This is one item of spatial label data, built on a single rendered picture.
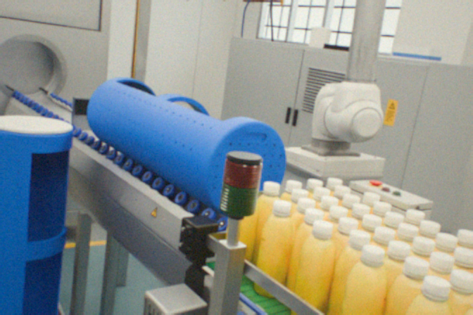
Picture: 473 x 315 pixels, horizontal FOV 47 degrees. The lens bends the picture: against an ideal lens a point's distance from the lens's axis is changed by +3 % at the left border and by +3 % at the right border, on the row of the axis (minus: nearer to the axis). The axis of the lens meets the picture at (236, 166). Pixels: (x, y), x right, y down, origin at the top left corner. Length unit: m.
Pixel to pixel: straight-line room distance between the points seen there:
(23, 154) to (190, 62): 5.20
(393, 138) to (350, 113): 1.31
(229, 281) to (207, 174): 0.51
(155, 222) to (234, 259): 0.78
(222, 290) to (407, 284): 0.32
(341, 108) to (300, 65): 1.97
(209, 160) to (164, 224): 0.33
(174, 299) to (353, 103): 0.97
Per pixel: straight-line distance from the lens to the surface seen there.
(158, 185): 1.71
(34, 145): 2.00
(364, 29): 1.93
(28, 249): 2.13
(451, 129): 3.30
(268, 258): 1.18
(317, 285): 1.10
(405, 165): 3.11
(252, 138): 1.47
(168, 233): 1.62
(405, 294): 1.00
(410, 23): 4.51
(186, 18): 7.00
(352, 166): 2.05
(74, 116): 2.59
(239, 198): 0.88
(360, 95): 1.89
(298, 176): 2.10
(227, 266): 0.93
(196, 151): 1.45
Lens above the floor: 1.45
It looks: 14 degrees down
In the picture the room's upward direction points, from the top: 8 degrees clockwise
